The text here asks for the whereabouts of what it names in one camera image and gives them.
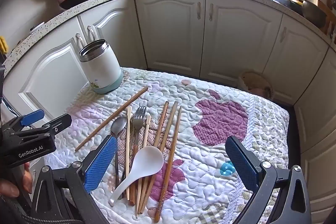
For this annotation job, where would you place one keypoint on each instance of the long dark brown chopstick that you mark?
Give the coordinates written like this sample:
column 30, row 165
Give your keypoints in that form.
column 111, row 119

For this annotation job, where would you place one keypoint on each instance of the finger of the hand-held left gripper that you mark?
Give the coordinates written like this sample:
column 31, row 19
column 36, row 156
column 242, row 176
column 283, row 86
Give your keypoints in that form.
column 59, row 121
column 32, row 116

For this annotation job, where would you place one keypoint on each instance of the yellow and white kitchen tool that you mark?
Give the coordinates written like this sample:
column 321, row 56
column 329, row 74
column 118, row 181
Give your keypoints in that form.
column 2, row 44

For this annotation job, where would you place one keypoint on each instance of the white cabinet door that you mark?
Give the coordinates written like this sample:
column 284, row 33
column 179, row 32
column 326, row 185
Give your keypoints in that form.
column 236, row 37
column 317, row 98
column 294, row 61
column 168, row 29
column 39, row 77
column 118, row 22

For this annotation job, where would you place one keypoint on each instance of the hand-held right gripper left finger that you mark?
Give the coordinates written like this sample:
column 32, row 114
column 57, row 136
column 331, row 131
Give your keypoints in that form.
column 101, row 163

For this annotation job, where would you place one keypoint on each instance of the white steel-rimmed jar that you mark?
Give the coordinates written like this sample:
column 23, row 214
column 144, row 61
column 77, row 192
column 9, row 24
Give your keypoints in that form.
column 102, row 66

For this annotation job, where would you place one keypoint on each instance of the metal spoon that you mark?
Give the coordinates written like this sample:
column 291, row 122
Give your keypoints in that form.
column 118, row 125

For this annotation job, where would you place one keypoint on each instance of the printed quilted blanket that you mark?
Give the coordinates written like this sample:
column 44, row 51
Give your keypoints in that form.
column 204, row 184

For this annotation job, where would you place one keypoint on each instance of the speckled kitchen countertop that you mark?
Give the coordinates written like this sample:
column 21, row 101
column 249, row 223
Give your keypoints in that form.
column 78, row 5

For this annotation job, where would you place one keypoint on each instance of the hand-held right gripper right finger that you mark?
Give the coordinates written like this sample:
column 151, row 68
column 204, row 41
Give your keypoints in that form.
column 241, row 163

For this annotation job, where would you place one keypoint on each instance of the dark wok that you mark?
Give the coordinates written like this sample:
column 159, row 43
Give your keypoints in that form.
column 312, row 12

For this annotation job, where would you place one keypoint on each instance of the beige basket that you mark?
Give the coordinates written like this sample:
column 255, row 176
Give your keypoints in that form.
column 256, row 83

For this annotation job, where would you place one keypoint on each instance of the person's left hand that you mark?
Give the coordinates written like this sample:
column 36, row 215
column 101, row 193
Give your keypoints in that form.
column 10, row 187

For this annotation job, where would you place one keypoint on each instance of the white plastic rice spoon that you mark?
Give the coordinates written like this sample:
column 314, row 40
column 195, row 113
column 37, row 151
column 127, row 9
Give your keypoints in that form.
column 148, row 158

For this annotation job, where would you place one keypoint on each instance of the brown chopstick with patterned end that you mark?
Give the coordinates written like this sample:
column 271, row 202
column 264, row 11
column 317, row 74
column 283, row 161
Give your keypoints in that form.
column 173, row 148

